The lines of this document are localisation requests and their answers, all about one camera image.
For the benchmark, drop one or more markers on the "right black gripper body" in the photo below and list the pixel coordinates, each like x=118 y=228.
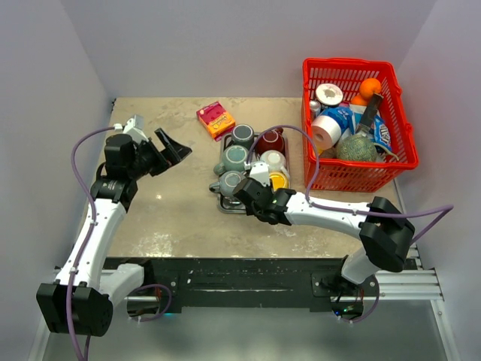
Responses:
x=250 y=212

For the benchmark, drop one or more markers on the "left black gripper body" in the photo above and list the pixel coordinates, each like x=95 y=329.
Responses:
x=149 y=159

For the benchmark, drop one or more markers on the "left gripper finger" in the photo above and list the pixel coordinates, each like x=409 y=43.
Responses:
x=165 y=139
x=176 y=153

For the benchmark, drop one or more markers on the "yellow mug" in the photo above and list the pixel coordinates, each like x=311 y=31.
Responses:
x=278 y=180

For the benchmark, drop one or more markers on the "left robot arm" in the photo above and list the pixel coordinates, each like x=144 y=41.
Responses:
x=80 y=300

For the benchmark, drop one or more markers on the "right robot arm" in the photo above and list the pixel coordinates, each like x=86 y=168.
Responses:
x=385 y=233

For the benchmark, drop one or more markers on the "grey green mug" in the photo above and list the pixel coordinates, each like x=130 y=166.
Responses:
x=227 y=183

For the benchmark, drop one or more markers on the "white speckled mug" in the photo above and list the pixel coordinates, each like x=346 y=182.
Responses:
x=276 y=161

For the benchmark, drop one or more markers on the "teal green mug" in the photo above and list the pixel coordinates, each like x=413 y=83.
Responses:
x=232 y=159

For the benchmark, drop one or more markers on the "dark red mug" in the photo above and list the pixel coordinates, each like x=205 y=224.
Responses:
x=271 y=140

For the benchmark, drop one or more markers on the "dark grey mug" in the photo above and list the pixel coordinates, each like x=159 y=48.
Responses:
x=243 y=135

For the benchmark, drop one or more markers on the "metal tray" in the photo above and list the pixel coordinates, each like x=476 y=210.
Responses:
x=233 y=206

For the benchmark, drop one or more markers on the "pink orange snack box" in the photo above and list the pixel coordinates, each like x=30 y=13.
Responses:
x=216 y=120

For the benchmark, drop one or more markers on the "red plastic basket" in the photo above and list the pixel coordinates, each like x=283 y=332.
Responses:
x=360 y=177

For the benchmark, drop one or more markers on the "pink white toilet roll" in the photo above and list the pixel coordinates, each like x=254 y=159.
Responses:
x=326 y=132

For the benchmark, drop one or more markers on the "green patterned ball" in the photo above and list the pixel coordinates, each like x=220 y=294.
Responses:
x=356 y=148

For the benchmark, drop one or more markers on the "silver can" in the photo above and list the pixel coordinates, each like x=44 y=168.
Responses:
x=315 y=109

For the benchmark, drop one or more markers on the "blue white packet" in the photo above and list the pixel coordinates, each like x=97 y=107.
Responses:
x=343 y=116

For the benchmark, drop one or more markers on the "white tape roll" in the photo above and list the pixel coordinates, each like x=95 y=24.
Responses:
x=329 y=95

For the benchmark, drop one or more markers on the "blue snack bag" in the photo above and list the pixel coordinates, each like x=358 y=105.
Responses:
x=380 y=135

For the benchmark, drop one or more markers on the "orange fruit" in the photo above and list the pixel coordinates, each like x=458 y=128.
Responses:
x=369 y=87
x=359 y=100

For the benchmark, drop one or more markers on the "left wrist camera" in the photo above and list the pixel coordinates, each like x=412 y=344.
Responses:
x=134 y=127

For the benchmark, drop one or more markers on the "black base frame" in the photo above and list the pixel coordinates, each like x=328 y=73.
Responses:
x=312 y=284

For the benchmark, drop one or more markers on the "brown handled tool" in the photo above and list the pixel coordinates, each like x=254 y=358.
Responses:
x=368 y=117

